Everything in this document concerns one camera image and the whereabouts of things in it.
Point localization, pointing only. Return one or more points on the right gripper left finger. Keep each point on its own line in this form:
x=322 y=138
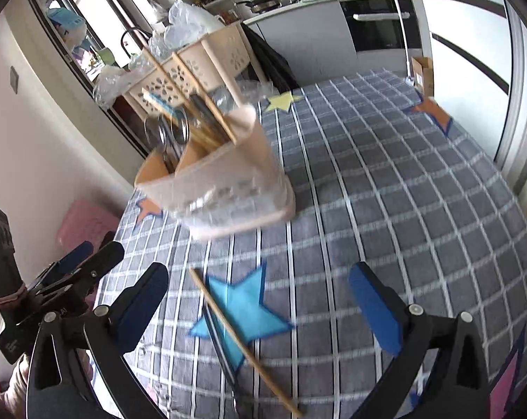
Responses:
x=134 y=308

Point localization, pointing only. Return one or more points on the black handled spoon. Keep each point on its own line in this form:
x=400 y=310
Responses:
x=223 y=361

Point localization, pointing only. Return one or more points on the pink utensil holder caddy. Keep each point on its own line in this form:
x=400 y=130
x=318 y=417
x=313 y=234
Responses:
x=238 y=187

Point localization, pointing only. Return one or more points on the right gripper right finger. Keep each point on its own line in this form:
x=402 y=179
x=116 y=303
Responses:
x=390 y=319

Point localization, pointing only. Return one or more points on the beige perforated plastic basket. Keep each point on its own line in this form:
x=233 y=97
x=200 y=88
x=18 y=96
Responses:
x=217 y=60

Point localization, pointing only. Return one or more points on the grey checkered tablecloth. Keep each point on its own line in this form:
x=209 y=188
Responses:
x=375 y=181

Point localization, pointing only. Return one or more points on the pink plastic stool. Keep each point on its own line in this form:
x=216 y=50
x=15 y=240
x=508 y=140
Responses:
x=85 y=221

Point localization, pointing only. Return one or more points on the black built-in oven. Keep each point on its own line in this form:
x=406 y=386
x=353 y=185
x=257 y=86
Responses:
x=382 y=24

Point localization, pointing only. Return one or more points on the cardboard box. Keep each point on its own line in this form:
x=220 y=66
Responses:
x=423 y=75

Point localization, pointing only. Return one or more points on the clear plastic bag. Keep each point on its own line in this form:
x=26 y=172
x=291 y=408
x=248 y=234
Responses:
x=187 y=24

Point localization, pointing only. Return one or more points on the white refrigerator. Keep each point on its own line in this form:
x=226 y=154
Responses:
x=472 y=54

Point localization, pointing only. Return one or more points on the blue patterned chopstick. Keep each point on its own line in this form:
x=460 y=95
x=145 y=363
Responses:
x=158 y=102

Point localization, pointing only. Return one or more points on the long wooden chopstick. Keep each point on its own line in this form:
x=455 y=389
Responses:
x=241 y=317

